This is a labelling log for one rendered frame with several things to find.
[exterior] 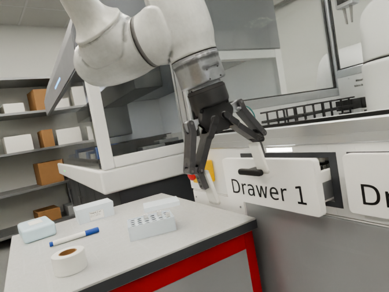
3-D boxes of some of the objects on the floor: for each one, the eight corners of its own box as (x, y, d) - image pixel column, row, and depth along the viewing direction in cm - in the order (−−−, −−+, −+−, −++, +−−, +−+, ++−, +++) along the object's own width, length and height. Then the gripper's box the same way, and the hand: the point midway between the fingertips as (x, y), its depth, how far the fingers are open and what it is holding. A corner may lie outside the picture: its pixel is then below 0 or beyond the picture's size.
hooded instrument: (138, 370, 133) (57, -39, 122) (75, 253, 294) (37, 72, 283) (315, 266, 193) (271, -15, 181) (182, 216, 354) (154, 66, 342)
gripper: (156, 103, 48) (202, 222, 52) (263, 64, 60) (294, 162, 63) (140, 110, 54) (182, 214, 58) (239, 72, 66) (269, 161, 70)
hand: (238, 182), depth 60 cm, fingers open, 13 cm apart
